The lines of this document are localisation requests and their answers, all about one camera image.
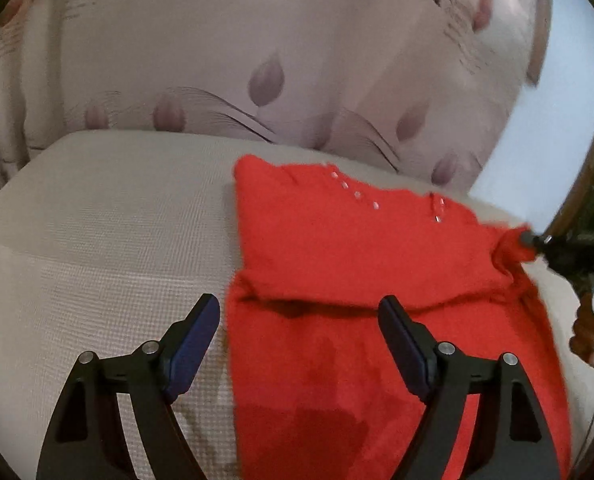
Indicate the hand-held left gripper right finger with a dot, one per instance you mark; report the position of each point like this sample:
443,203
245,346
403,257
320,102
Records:
402,345

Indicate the brown wooden strip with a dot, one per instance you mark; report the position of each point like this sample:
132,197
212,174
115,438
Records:
543,15

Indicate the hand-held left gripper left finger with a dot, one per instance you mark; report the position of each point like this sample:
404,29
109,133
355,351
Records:
193,345

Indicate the brown wooden door frame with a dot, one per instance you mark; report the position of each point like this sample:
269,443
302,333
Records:
584,180

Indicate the red knit sweater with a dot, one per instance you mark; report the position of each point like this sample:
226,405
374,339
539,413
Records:
352,245

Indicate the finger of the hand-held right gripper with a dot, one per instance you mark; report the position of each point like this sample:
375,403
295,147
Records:
533,240

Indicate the pink leaf-print curtain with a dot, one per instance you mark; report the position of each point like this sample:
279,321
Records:
177,35

